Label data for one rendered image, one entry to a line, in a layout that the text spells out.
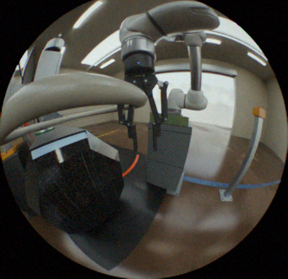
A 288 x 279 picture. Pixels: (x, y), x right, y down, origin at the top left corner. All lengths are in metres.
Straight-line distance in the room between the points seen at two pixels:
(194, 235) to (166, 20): 1.20
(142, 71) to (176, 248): 1.08
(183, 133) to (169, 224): 0.85
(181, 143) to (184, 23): 0.73
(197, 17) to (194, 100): 0.68
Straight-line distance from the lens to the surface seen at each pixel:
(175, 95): 0.84
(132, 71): 0.21
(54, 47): 1.05
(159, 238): 0.93
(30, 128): 0.45
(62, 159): 0.43
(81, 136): 0.49
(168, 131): 0.73
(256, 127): 1.06
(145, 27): 0.26
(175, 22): 0.25
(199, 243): 1.04
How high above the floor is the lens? 0.92
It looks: 18 degrees down
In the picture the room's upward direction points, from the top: straight up
